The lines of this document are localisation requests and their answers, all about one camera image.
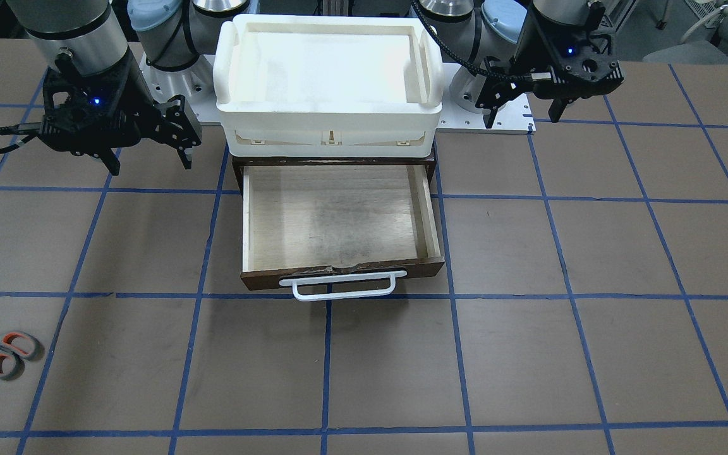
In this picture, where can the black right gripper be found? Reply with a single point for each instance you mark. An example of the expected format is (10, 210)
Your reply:
(131, 88)

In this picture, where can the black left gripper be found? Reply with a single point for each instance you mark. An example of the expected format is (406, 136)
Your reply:
(533, 45)

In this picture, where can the grey orange scissors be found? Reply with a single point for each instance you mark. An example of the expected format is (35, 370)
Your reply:
(15, 347)

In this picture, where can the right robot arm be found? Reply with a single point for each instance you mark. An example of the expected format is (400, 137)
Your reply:
(174, 34)

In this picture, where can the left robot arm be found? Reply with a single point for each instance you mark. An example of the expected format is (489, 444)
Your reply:
(498, 52)

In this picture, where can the white plastic tray bin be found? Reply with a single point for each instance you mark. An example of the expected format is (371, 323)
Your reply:
(328, 86)

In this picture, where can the wooden drawer with white handle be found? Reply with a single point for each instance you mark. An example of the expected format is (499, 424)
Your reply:
(333, 223)

